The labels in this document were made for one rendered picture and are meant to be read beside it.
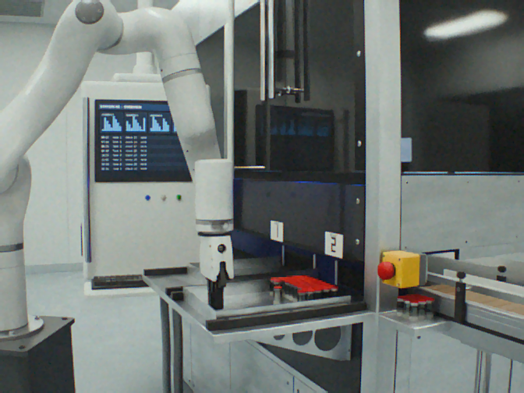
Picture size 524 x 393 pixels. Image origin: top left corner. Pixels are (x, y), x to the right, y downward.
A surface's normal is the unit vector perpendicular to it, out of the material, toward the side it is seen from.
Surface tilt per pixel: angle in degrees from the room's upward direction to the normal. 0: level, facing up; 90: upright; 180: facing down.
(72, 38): 122
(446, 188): 90
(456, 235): 90
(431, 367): 90
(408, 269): 90
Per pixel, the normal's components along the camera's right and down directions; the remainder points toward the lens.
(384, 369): 0.41, 0.05
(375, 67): -0.91, 0.02
